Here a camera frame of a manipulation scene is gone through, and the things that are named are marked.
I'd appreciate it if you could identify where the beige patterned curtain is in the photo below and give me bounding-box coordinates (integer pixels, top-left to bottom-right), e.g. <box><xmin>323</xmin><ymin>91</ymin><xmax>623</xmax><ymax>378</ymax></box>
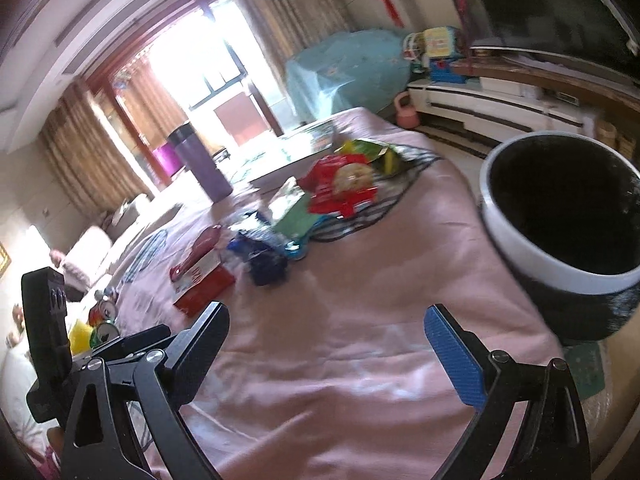
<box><xmin>220</xmin><ymin>0</ymin><xmax>352</xmax><ymax>63</ymax></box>
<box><xmin>39</xmin><ymin>79</ymin><xmax>152</xmax><ymax>211</ymax></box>

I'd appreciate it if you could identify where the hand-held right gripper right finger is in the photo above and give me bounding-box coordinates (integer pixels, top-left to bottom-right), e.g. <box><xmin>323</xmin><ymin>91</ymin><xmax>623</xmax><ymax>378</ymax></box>
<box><xmin>424</xmin><ymin>304</ymin><xmax>592</xmax><ymax>480</ymax></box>

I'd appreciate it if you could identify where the teal cloth-covered furniture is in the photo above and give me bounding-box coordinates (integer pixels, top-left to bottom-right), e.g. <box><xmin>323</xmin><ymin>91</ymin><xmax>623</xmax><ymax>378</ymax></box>
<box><xmin>284</xmin><ymin>27</ymin><xmax>417</xmax><ymax>122</ymax></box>

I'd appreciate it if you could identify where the pink kettlebell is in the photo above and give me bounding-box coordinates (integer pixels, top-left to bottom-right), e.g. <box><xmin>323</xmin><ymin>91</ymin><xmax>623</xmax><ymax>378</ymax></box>
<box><xmin>394</xmin><ymin>92</ymin><xmax>422</xmax><ymax>129</ymax></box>

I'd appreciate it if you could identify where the beige sofa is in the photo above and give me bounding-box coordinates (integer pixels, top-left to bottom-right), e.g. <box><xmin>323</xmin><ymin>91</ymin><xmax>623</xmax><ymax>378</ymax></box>
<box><xmin>49</xmin><ymin>192</ymin><xmax>187</xmax><ymax>303</ymax></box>

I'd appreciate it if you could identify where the brown wooden shelf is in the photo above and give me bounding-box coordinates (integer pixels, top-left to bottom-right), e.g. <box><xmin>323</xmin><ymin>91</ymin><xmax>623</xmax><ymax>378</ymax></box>
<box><xmin>451</xmin><ymin>56</ymin><xmax>640</xmax><ymax>112</ymax></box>

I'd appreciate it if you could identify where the white-rimmed black trash bin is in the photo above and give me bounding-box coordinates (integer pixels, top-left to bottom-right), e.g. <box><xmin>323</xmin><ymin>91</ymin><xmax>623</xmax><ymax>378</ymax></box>
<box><xmin>479</xmin><ymin>130</ymin><xmax>640</xmax><ymax>347</ymax></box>

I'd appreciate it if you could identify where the red green drink can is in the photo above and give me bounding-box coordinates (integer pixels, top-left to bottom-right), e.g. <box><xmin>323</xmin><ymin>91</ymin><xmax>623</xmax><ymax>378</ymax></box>
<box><xmin>90</xmin><ymin>321</ymin><xmax>120</xmax><ymax>348</ymax></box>
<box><xmin>89</xmin><ymin>299</ymin><xmax>119</xmax><ymax>325</ymax></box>

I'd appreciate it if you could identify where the black television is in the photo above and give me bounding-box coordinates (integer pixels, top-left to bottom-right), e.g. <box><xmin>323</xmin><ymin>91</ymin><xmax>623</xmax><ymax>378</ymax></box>
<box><xmin>432</xmin><ymin>0</ymin><xmax>640</xmax><ymax>82</ymax></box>

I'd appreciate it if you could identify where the colourful activity cube toy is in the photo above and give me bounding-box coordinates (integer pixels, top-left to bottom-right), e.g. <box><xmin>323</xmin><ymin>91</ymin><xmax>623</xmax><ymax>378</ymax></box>
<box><xmin>421</xmin><ymin>26</ymin><xmax>464</xmax><ymax>59</ymax></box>

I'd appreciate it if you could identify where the pink red pouch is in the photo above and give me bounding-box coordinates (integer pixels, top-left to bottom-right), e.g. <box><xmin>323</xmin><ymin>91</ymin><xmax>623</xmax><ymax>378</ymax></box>
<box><xmin>169</xmin><ymin>225</ymin><xmax>224</xmax><ymax>281</ymax></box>

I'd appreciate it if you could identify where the red carton box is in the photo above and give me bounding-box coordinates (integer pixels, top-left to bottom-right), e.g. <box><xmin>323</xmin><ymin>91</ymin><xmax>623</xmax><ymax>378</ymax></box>
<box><xmin>172</xmin><ymin>252</ymin><xmax>237</xmax><ymax>317</ymax></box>

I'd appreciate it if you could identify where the red snack wrapper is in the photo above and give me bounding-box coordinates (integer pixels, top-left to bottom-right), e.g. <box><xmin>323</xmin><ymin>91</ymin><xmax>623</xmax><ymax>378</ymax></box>
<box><xmin>299</xmin><ymin>154</ymin><xmax>382</xmax><ymax>219</ymax></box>

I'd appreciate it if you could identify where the white television cabinet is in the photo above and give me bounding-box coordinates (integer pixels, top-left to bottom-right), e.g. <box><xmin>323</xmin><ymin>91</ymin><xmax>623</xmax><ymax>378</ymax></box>
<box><xmin>406</xmin><ymin>77</ymin><xmax>610</xmax><ymax>157</ymax></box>

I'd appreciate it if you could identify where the purple thermos bottle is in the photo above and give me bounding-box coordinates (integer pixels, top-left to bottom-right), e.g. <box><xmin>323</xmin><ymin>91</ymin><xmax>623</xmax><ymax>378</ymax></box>
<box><xmin>166</xmin><ymin>120</ymin><xmax>234</xmax><ymax>202</ymax></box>

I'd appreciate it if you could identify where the white picture book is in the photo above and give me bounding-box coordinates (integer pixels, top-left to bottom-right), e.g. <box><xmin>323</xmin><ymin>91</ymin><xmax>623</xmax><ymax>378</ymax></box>
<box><xmin>248</xmin><ymin>119</ymin><xmax>347</xmax><ymax>187</ymax></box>

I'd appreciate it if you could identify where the white wire basket toy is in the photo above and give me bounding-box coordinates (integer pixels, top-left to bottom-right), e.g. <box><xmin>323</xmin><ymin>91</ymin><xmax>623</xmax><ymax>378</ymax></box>
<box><xmin>402</xmin><ymin>32</ymin><xmax>426</xmax><ymax>64</ymax></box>

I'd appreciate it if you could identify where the green yellow snack wrapper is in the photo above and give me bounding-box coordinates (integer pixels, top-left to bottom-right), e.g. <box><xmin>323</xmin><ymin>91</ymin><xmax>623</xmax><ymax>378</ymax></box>
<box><xmin>334</xmin><ymin>139</ymin><xmax>442</xmax><ymax>177</ymax></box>

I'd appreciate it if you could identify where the yellow plastic item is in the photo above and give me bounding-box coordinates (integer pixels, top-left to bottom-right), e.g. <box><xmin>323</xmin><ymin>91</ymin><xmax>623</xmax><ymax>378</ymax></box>
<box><xmin>69</xmin><ymin>322</ymin><xmax>97</xmax><ymax>357</ymax></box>

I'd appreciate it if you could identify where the blue toy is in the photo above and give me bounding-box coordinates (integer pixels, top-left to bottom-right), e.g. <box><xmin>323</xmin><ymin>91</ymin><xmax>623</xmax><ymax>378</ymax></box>
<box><xmin>429</xmin><ymin>57</ymin><xmax>469</xmax><ymax>84</ymax></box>

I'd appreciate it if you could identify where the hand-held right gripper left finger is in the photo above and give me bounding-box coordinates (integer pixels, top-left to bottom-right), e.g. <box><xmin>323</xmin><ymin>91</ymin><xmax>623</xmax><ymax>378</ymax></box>
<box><xmin>60</xmin><ymin>302</ymin><xmax>231</xmax><ymax>480</ymax></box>

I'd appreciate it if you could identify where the dark blue wrapper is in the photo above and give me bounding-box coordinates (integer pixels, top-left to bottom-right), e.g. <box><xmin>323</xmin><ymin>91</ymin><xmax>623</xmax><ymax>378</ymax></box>
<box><xmin>247</xmin><ymin>251</ymin><xmax>291</xmax><ymax>287</ymax></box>

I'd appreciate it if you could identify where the magenta storage box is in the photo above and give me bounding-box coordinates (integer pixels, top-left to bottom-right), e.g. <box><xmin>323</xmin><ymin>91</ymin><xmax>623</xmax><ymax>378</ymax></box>
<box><xmin>150</xmin><ymin>142</ymin><xmax>182</xmax><ymax>177</ymax></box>

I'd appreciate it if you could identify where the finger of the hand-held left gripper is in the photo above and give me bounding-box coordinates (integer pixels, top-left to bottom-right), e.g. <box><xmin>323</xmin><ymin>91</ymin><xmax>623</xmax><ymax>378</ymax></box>
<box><xmin>21</xmin><ymin>267</ymin><xmax>70</xmax><ymax>423</ymax></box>
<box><xmin>91</xmin><ymin>324</ymin><xmax>172</xmax><ymax>357</ymax></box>

